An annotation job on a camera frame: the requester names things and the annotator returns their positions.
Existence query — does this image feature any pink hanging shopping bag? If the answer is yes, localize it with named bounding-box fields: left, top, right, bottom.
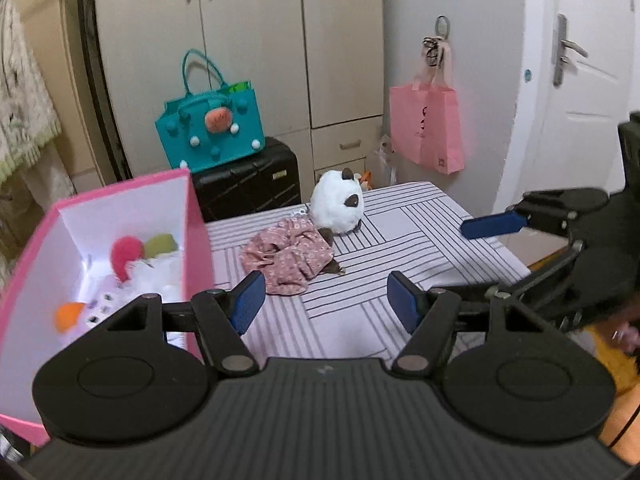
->
left=388, top=42, right=465, bottom=176

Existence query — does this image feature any person's right hand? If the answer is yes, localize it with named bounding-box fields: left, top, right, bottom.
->
left=611, top=294, right=640, bottom=354

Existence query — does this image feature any black suitcase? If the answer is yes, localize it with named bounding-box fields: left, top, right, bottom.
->
left=192, top=138, right=302, bottom=223

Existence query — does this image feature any orange makeup sponge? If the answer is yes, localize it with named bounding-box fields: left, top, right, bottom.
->
left=53, top=302, right=85, bottom=334

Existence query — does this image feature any yellow gift bag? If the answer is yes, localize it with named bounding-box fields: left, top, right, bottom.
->
left=355, top=171, right=373, bottom=192

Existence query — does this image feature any pink floral scrunchie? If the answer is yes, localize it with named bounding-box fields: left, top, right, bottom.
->
left=240, top=214, right=333, bottom=296

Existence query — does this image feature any wall hook with keys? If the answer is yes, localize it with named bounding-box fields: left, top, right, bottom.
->
left=422, top=14, right=451, bottom=67

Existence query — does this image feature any cream fuzzy hanging cardigan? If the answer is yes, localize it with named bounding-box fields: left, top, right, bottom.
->
left=1, top=0, right=62, bottom=181

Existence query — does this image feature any white door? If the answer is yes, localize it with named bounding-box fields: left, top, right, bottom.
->
left=494, top=0, right=639, bottom=211

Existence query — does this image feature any teal felt tote bag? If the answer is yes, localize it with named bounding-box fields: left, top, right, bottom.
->
left=155, top=49, right=266, bottom=172

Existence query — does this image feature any white brown plush cat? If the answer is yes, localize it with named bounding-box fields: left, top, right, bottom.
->
left=308, top=167, right=364, bottom=246

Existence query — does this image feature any pink storage box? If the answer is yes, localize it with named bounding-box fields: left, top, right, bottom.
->
left=1, top=169, right=214, bottom=446

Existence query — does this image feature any purple plush toy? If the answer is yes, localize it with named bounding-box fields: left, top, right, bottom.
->
left=60, top=275, right=126, bottom=346

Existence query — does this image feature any green makeup sponge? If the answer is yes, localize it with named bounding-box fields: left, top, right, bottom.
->
left=143, top=233, right=179, bottom=259

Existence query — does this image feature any beige wardrobe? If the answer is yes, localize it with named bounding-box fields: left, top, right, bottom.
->
left=94, top=0, right=384, bottom=196

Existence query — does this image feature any pink fluffy pompom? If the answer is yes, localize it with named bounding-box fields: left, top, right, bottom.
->
left=110, top=236, right=144, bottom=283

